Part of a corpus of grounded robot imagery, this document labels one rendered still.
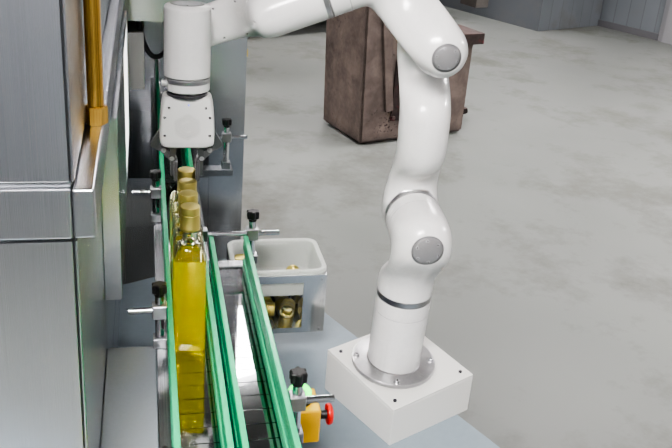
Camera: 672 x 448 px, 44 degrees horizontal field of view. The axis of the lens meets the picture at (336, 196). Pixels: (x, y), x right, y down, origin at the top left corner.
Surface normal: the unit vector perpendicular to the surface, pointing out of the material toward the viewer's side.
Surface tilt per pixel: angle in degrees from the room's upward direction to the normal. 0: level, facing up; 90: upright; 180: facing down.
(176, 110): 87
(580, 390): 0
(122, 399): 0
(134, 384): 0
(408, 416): 90
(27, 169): 90
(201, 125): 89
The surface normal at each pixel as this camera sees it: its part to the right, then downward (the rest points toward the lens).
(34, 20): 0.21, 0.39
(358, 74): -0.87, 0.18
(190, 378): 0.07, -0.92
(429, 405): 0.60, 0.35
